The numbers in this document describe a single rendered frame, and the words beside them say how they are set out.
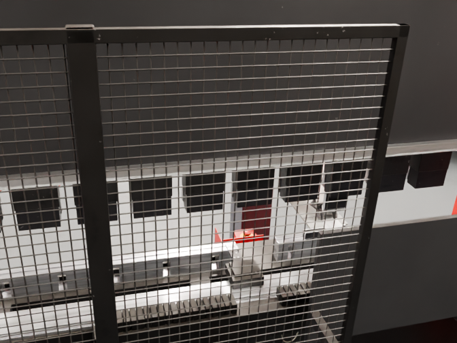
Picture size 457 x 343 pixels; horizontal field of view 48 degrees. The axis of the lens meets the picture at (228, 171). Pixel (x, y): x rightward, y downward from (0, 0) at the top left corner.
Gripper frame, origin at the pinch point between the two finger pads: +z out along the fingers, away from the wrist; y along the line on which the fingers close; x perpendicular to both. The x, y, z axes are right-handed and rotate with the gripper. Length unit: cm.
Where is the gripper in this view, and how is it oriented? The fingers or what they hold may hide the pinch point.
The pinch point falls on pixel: (328, 215)
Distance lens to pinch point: 231.3
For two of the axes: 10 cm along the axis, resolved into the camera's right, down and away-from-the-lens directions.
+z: 1.5, 9.6, -2.2
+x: -2.3, 2.5, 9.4
